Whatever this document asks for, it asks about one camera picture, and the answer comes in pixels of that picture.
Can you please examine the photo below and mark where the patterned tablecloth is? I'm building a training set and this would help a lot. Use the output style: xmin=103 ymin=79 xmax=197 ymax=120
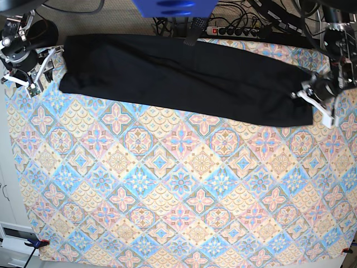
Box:
xmin=2 ymin=37 xmax=357 ymax=265

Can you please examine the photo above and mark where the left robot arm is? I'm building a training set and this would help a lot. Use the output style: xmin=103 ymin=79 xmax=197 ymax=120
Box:
xmin=291 ymin=1 xmax=356 ymax=128

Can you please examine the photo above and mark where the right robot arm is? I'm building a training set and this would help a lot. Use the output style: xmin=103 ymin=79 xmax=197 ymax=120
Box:
xmin=1 ymin=1 xmax=64 ymax=98

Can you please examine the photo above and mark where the white power strip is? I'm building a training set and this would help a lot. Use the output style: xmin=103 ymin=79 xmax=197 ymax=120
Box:
xmin=206 ymin=26 xmax=260 ymax=38

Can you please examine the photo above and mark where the black T-shirt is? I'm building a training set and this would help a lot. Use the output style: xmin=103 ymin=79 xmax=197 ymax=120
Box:
xmin=59 ymin=34 xmax=313 ymax=127

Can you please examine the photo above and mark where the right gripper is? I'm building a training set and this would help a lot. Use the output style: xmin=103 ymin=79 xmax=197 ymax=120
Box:
xmin=1 ymin=46 xmax=64 ymax=98

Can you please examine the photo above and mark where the white cabinet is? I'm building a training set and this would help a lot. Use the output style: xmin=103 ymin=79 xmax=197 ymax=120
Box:
xmin=0 ymin=83 xmax=42 ymax=267

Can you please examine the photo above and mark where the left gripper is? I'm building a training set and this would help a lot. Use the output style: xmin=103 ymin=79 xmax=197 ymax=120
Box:
xmin=291 ymin=73 xmax=341 ymax=128

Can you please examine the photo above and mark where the black round stool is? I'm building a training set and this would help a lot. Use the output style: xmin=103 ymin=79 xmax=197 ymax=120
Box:
xmin=30 ymin=20 xmax=59 ymax=49

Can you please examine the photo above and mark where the orange clamp lower right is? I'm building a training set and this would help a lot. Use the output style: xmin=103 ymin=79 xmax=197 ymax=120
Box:
xmin=342 ymin=248 xmax=353 ymax=253

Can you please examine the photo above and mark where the black remote-like bracket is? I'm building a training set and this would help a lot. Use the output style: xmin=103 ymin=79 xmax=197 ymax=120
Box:
xmin=184 ymin=17 xmax=208 ymax=46

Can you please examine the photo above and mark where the blue orange clamp lower left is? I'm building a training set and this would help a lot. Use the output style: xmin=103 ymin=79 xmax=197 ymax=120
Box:
xmin=25 ymin=238 xmax=50 ymax=249

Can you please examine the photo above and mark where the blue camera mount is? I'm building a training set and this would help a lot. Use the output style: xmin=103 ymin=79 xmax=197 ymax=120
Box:
xmin=133 ymin=0 xmax=218 ymax=18

